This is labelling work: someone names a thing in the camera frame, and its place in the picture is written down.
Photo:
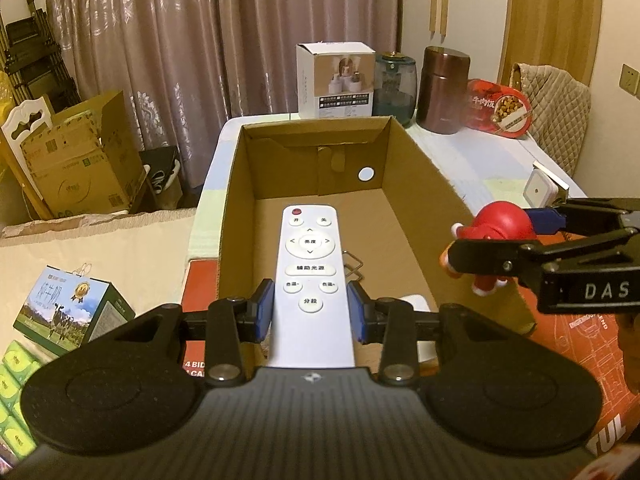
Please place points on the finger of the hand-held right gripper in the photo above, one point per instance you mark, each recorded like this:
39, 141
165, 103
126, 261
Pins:
547, 220
495, 257

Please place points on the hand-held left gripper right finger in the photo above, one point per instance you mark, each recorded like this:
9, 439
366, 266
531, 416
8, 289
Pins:
356, 310

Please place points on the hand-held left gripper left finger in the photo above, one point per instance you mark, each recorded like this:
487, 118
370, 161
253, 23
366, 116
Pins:
265, 310

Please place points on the white small device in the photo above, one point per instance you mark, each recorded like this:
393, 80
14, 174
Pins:
537, 187

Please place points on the red figurine toy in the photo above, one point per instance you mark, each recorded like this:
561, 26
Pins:
500, 220

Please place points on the white remote control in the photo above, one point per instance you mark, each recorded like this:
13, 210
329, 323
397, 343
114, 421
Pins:
310, 285

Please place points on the brown cardboard box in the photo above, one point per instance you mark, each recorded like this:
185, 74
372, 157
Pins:
400, 200

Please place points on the red printed cardboard sheet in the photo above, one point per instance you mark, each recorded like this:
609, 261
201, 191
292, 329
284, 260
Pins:
585, 350

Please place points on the red oval food container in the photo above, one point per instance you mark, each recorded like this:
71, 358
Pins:
500, 110

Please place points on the beige bedspread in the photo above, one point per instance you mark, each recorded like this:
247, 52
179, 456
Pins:
125, 255

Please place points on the brown metal thermos canister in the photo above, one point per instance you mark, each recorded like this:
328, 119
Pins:
442, 90

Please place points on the dark green glass jar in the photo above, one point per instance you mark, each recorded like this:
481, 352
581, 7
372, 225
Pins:
395, 90

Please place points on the blue green milk carton box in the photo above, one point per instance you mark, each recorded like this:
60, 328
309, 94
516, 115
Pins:
65, 310

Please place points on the wooden wardrobe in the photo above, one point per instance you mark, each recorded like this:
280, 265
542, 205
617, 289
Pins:
550, 10

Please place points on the white product box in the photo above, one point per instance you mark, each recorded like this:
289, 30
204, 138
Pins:
330, 80

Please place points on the printed cardboard shipping box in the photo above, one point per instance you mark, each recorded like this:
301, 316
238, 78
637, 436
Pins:
65, 170

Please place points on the stack of green packets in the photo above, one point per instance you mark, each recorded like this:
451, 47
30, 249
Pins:
15, 380

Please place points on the pink patterned curtain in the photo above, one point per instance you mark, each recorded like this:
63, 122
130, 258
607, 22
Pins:
175, 35

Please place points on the white ornate chair back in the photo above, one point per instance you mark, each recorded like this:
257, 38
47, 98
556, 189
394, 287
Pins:
20, 120

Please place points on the black folding ladder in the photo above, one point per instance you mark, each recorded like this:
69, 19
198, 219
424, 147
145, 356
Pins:
30, 55

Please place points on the beige wall socket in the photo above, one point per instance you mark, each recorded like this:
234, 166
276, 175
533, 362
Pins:
631, 80

